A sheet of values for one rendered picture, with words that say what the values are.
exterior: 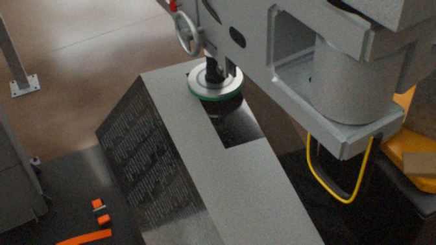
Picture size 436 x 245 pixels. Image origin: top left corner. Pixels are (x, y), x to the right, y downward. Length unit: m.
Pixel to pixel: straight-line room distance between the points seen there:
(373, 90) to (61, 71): 2.88
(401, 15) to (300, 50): 0.50
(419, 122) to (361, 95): 0.83
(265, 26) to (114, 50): 2.65
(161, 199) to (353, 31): 0.95
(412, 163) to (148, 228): 0.94
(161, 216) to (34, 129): 1.76
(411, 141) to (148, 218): 0.99
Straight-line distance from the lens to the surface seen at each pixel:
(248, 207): 1.40
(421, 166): 1.70
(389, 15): 0.77
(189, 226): 1.45
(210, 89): 1.70
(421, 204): 1.67
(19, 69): 3.43
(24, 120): 3.27
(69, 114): 3.18
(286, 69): 1.18
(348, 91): 0.98
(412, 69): 1.10
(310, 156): 1.35
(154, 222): 1.59
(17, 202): 2.54
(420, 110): 1.77
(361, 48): 0.87
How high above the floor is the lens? 2.01
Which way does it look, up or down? 44 degrees down
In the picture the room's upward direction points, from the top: 4 degrees counter-clockwise
